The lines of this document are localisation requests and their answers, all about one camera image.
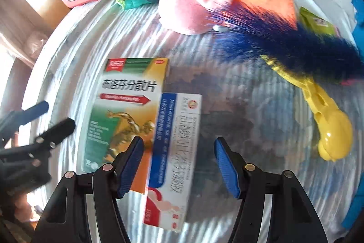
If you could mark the green orange medicine box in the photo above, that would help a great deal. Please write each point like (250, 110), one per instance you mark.
(122, 95)

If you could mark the pig plush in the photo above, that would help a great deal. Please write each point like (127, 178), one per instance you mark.
(184, 4)

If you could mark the yellow snowball clamp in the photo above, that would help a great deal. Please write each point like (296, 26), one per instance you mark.
(332, 129)

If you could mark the blue plastic storage crate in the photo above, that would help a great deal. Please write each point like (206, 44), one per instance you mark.
(359, 4)

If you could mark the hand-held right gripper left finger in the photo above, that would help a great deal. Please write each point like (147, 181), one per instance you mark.
(130, 169)

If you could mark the white blue medicine box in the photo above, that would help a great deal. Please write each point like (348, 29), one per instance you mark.
(176, 146)

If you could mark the blue feather duster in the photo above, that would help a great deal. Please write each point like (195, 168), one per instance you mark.
(284, 43)

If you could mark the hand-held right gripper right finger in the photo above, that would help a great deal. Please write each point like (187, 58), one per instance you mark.
(227, 169)

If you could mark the lime green packet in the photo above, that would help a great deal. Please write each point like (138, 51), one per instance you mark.
(315, 22)

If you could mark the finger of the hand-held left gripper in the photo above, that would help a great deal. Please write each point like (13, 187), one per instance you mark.
(37, 109)
(59, 129)

